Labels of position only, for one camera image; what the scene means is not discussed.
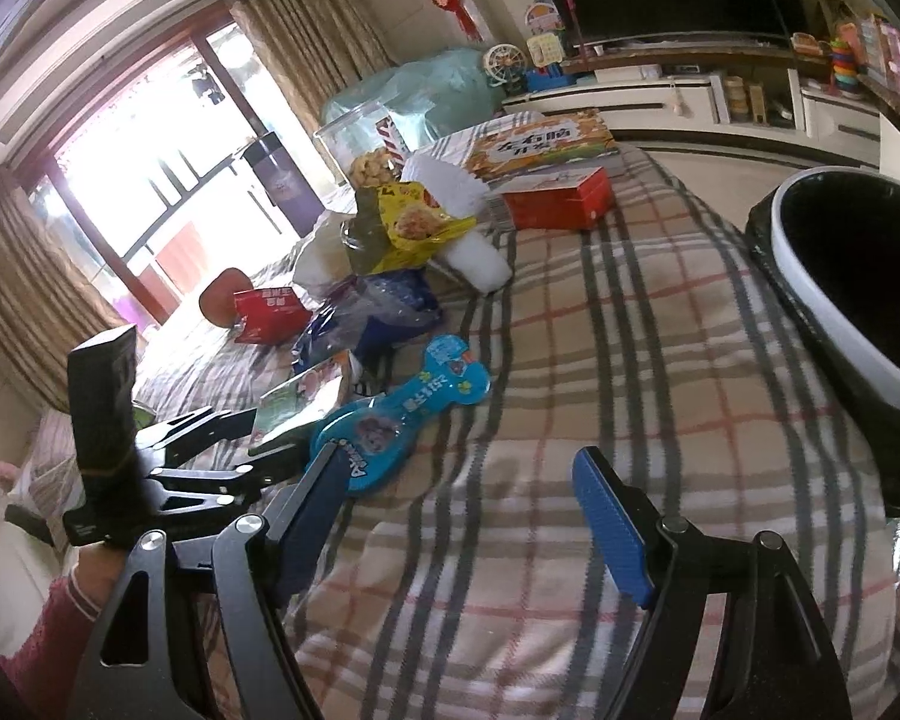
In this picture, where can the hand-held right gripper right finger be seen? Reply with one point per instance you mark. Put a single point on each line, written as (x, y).
(616, 529)

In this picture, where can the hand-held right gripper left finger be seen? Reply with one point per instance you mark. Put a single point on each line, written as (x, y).
(322, 499)

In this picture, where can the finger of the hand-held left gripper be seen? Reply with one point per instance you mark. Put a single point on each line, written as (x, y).
(217, 484)
(202, 424)

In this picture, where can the green snack packet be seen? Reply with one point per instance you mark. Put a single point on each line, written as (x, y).
(304, 397)

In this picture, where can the blue bone-shaped toy package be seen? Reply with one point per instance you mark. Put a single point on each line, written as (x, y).
(405, 409)

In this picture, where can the red snack bag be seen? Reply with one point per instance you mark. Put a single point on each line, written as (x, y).
(266, 311)

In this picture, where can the white plastic bag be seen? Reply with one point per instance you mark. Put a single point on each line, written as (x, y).
(322, 255)

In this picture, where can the white bin with black bag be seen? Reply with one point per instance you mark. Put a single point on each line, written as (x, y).
(847, 277)

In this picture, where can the person's left forearm pink sleeve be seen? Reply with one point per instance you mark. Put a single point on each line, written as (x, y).
(45, 630)

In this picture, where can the red apple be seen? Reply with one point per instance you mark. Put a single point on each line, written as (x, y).
(217, 296)

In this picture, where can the beige patterned curtain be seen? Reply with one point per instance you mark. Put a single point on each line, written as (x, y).
(30, 292)
(307, 22)

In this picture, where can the plaid blanket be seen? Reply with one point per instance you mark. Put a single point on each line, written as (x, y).
(585, 360)

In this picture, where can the clear blue plastic wrapper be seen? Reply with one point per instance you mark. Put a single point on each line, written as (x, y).
(379, 315)

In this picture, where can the glass balcony door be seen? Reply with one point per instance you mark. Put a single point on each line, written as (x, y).
(142, 165)

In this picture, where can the purple bottle with black lid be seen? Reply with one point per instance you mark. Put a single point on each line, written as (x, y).
(274, 180)

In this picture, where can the yellow snack bag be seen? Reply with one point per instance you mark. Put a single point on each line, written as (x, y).
(412, 229)

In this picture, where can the clear jar of snack balls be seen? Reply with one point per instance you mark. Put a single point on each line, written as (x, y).
(360, 150)

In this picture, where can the red box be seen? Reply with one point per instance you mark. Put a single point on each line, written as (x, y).
(559, 199)

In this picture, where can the orange picture book box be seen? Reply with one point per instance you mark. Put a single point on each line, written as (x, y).
(540, 142)

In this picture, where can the teal cover cloth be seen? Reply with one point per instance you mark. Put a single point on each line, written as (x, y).
(420, 90)

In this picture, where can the white television cabinet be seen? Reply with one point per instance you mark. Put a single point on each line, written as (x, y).
(690, 101)

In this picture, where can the white ferris wheel toy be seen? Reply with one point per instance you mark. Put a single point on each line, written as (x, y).
(505, 66)

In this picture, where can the pink toy box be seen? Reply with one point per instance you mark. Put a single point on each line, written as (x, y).
(898, 60)

